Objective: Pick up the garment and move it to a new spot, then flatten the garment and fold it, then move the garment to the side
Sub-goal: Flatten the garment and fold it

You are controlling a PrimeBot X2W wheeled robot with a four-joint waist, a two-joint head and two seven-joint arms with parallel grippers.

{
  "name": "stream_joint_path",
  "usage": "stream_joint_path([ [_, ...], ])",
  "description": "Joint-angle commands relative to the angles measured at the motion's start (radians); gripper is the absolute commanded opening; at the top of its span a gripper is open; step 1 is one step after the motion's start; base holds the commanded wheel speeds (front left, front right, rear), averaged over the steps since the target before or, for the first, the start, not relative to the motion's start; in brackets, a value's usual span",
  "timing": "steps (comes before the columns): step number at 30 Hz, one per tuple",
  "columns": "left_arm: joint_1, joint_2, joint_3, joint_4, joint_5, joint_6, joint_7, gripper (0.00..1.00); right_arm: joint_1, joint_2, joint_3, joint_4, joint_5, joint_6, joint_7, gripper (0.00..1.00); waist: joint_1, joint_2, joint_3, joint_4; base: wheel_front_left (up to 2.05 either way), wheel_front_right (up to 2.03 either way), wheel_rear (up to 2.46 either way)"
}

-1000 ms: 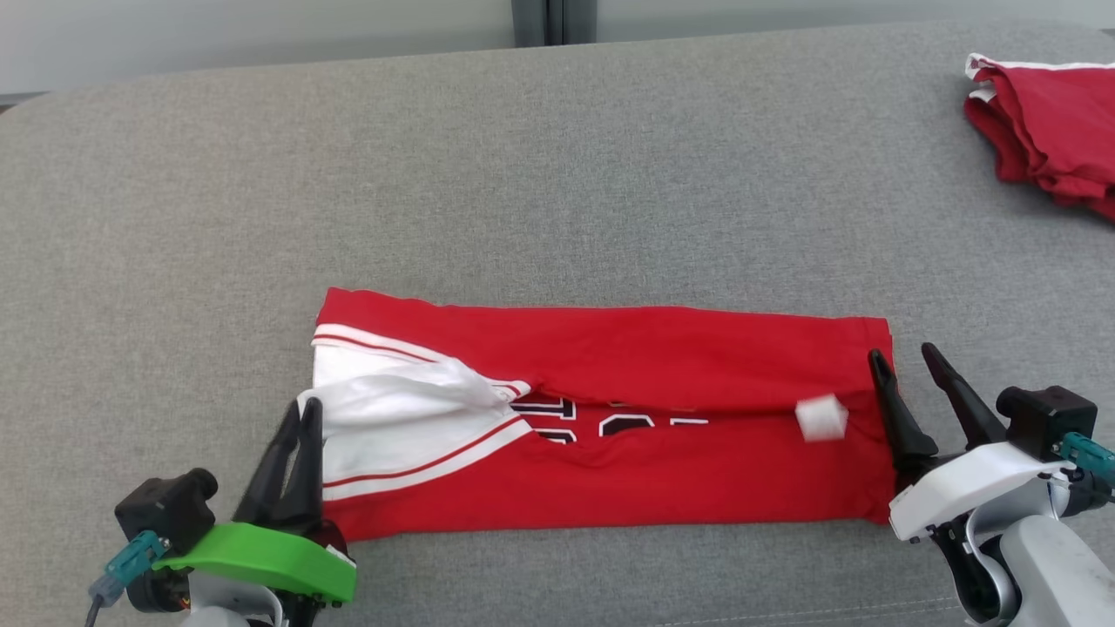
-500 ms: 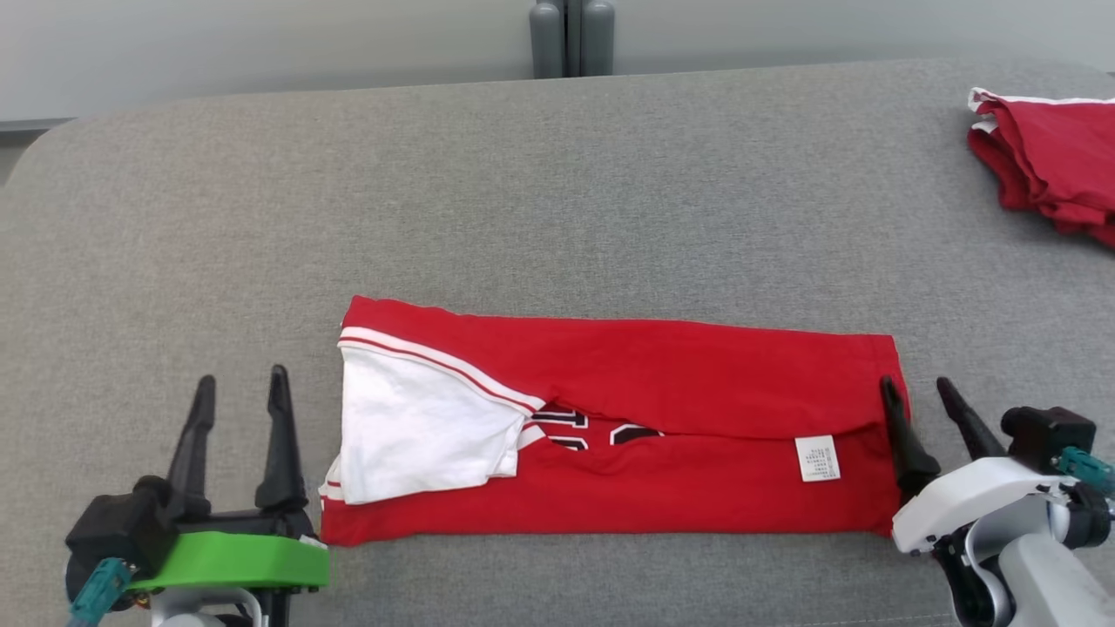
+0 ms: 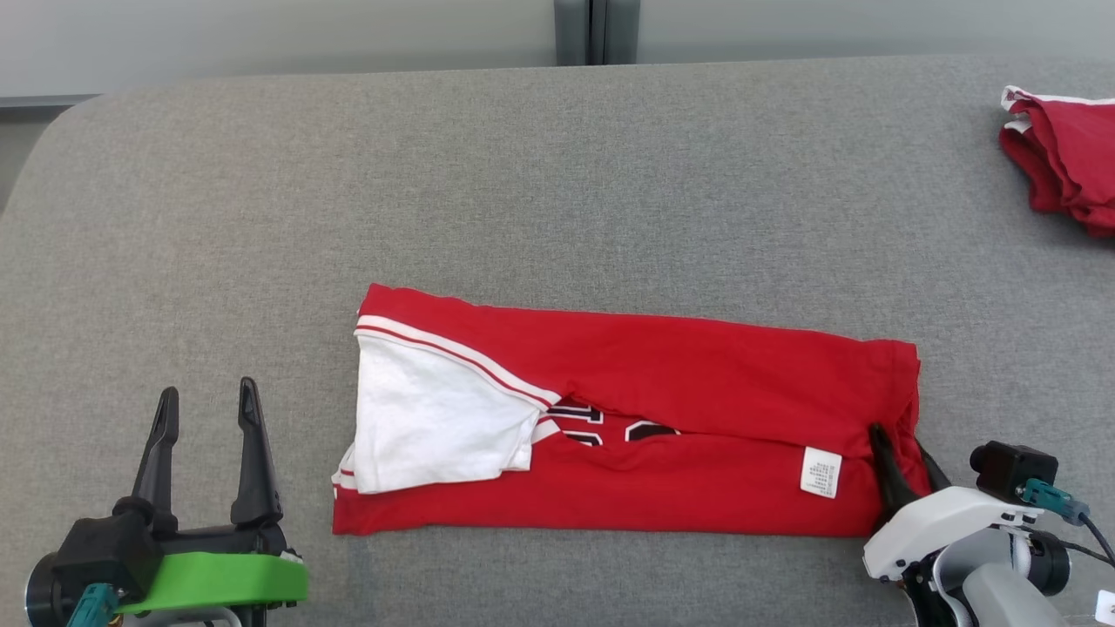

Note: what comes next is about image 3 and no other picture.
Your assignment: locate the grey metal floor rail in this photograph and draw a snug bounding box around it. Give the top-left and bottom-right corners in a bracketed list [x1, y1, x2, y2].
[0, 93, 98, 111]

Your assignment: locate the folded red garment white trim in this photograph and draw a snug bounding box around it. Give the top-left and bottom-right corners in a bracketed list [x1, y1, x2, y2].
[999, 85, 1115, 238]

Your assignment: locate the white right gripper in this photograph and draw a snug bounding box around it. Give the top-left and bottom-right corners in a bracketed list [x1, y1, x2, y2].
[862, 424, 1025, 583]

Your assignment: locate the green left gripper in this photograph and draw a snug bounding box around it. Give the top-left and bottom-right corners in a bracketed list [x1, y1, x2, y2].
[118, 377, 308, 627]

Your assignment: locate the grey vertical metal profile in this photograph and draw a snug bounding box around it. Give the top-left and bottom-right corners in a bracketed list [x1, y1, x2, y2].
[555, 0, 641, 66]

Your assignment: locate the red shirt with white sleeves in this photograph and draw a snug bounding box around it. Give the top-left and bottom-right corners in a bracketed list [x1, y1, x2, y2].
[331, 283, 931, 538]

